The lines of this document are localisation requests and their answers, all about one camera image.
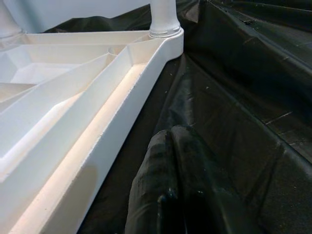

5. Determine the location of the black plastic sheet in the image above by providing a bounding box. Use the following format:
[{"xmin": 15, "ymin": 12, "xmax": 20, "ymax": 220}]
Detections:
[{"xmin": 43, "ymin": 0, "xmax": 312, "ymax": 234}]

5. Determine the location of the white plastic table top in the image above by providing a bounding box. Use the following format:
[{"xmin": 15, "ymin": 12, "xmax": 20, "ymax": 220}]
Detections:
[{"xmin": 0, "ymin": 29, "xmax": 185, "ymax": 234}]

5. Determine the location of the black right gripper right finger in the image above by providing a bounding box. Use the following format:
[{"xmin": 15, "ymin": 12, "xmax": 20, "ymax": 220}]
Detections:
[{"xmin": 170, "ymin": 124, "xmax": 254, "ymax": 234}]

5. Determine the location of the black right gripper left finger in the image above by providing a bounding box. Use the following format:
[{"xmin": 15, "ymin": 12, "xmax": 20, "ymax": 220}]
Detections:
[{"xmin": 124, "ymin": 129, "xmax": 186, "ymax": 234}]

